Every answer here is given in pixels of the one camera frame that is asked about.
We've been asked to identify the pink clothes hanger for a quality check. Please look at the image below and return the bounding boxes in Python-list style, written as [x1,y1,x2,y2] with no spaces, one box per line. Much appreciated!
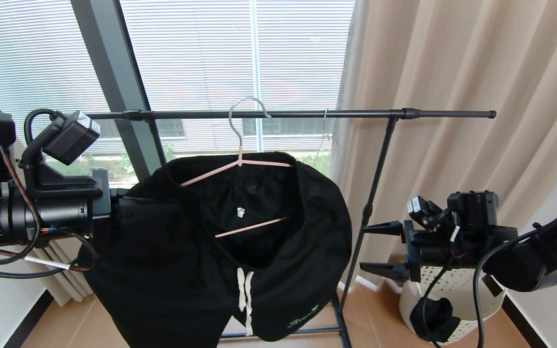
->
[313,110,332,167]
[180,97,294,238]

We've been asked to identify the black clothes rack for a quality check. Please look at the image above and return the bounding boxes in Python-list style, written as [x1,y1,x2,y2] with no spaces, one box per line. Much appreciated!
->
[85,107,497,348]

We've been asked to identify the black shorts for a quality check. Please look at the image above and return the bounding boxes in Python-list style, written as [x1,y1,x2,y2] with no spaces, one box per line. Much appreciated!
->
[76,151,352,348]

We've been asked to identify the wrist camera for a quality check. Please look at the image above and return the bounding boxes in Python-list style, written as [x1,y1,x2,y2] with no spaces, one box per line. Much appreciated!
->
[407,196,446,228]
[20,109,103,200]

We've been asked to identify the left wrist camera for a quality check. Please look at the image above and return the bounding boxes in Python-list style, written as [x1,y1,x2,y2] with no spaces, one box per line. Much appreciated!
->
[20,109,103,200]

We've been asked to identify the heap of black clothes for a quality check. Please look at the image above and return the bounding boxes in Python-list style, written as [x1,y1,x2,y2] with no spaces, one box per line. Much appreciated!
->
[409,297,462,343]

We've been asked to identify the window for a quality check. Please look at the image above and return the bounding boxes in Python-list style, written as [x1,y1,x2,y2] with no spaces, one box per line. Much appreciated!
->
[0,0,356,184]

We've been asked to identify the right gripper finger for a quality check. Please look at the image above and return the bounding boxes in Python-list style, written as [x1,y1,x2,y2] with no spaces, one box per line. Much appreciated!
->
[361,221,406,237]
[359,261,411,284]

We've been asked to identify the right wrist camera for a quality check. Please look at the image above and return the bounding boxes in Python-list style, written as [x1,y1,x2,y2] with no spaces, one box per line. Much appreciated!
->
[407,196,446,228]

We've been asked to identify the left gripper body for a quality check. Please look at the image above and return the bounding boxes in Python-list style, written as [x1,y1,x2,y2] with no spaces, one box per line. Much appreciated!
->
[0,169,132,246]

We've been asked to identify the white laundry basket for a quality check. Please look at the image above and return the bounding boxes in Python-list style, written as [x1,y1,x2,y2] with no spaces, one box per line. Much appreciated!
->
[398,265,506,345]

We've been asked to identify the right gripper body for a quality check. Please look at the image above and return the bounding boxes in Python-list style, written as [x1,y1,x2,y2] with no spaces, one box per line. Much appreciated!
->
[402,220,459,284]

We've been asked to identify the beige curtain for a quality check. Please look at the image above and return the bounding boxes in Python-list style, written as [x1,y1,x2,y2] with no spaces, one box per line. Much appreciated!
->
[329,0,557,290]
[0,68,94,307]

